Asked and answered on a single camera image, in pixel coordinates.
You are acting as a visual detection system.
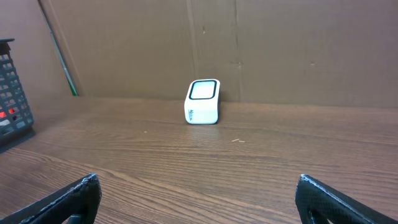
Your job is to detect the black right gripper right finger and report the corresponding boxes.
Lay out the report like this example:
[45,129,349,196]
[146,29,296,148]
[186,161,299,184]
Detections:
[295,174,397,224]

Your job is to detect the white barcode scanner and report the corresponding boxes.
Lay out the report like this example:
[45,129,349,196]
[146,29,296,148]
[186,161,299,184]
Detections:
[184,79,221,124]

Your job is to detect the grey plastic basket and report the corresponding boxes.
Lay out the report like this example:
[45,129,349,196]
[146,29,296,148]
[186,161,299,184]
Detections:
[1,39,35,153]

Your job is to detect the green white pole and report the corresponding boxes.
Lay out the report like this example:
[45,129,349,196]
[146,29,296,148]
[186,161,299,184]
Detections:
[38,0,78,96]

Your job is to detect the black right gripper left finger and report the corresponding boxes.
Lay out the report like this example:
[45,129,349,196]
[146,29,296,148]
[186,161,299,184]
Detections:
[1,173,102,224]

